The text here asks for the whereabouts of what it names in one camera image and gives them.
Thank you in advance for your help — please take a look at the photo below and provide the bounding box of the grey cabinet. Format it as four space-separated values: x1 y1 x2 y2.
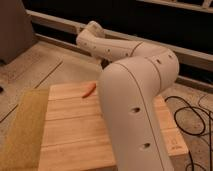
0 0 37 64

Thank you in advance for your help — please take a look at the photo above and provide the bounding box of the yellow-green mat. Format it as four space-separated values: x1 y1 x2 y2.
0 89 49 171

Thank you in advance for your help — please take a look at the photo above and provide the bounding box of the black floor cable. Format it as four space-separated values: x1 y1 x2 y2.
164 93 213 171

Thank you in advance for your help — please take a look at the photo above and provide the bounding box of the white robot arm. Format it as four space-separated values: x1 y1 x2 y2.
76 21 179 171

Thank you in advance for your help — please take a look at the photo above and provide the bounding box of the white metal rail frame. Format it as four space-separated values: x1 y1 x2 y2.
22 0 213 92

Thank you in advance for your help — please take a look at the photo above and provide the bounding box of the wooden cutting board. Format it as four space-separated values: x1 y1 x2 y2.
37 79 190 171

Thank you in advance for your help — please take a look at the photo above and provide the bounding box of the orange carrot toy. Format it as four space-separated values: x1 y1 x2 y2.
82 83 96 98

